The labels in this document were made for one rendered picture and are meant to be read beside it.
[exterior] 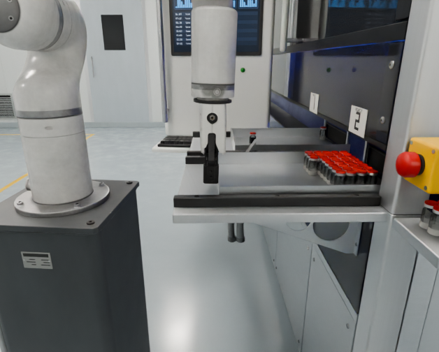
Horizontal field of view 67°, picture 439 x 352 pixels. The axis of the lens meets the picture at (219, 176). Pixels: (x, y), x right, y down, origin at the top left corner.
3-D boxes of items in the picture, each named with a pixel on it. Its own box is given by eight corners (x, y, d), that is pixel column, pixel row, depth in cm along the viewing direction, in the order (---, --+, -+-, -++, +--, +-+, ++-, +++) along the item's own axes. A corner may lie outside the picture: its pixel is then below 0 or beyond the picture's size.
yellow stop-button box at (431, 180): (444, 178, 56) (454, 136, 54) (475, 194, 49) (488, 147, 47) (399, 178, 56) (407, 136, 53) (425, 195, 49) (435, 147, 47)
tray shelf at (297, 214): (317, 139, 128) (317, 134, 128) (427, 221, 62) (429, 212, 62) (193, 139, 128) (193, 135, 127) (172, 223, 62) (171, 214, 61)
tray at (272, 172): (340, 163, 91) (341, 151, 90) (388, 201, 67) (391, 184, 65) (216, 164, 90) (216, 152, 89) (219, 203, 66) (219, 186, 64)
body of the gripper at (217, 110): (233, 98, 60) (231, 157, 64) (230, 92, 70) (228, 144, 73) (191, 96, 60) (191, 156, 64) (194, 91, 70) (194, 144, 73)
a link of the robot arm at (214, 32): (193, 80, 69) (189, 83, 60) (193, 10, 65) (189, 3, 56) (234, 82, 69) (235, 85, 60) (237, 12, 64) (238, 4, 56)
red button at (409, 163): (413, 172, 54) (418, 149, 52) (428, 181, 50) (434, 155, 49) (390, 172, 54) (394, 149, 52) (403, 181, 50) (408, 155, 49)
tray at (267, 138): (321, 137, 123) (322, 127, 122) (349, 156, 99) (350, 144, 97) (230, 137, 123) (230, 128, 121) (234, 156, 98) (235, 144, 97)
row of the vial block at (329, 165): (319, 167, 87) (320, 150, 86) (345, 193, 70) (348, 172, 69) (310, 167, 87) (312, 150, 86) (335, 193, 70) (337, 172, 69)
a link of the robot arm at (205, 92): (235, 85, 60) (235, 102, 61) (233, 82, 68) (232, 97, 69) (189, 84, 60) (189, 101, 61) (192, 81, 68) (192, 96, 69)
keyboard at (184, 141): (252, 141, 149) (253, 136, 148) (252, 149, 136) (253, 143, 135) (166, 140, 153) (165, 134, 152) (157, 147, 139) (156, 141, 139)
